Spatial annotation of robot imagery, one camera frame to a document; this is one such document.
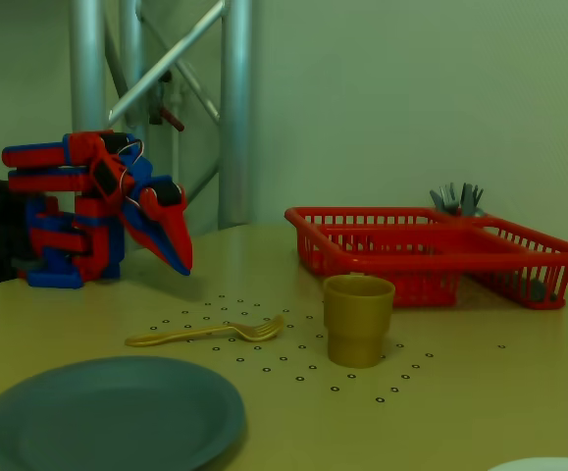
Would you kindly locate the red plastic dish rack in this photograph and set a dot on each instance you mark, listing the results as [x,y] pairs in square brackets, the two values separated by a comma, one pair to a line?
[411,245]

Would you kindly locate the silver metal truss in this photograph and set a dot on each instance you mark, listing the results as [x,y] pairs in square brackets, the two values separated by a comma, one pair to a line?
[234,122]

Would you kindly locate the grey plastic fork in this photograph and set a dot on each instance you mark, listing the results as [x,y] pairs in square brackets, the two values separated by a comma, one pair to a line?
[448,198]
[471,198]

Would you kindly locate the gold plastic mug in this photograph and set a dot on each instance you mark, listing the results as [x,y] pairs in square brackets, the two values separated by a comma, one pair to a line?
[357,324]

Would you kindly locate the grey plastic plate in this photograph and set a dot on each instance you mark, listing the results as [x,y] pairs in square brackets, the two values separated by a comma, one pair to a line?
[107,412]

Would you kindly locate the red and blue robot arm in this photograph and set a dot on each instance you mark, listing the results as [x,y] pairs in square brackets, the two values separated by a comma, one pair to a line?
[92,235]

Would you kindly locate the white round lid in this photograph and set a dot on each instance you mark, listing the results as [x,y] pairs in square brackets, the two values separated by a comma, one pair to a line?
[548,465]

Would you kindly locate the grey plastic cutlery piece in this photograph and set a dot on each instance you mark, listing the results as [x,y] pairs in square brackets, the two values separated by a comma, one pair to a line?
[538,290]

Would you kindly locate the gold plastic fork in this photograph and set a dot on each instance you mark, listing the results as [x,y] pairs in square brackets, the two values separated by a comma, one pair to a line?
[190,334]

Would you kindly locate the blue gripper with motor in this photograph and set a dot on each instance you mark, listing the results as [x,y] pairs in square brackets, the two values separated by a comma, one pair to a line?
[162,212]

